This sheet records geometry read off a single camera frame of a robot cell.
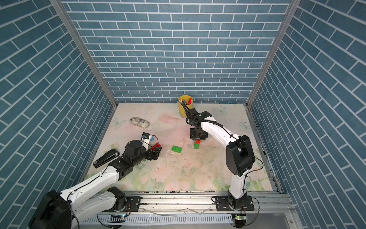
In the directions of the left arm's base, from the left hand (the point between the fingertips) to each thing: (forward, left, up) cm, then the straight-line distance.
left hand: (158, 146), depth 84 cm
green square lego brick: (+5, -23, -8) cm, 25 cm away
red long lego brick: (+6, +3, -9) cm, 12 cm away
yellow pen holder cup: (+38, -18, +2) cm, 42 cm away
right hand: (+6, -23, 0) cm, 24 cm away
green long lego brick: (+4, -10, -9) cm, 14 cm away
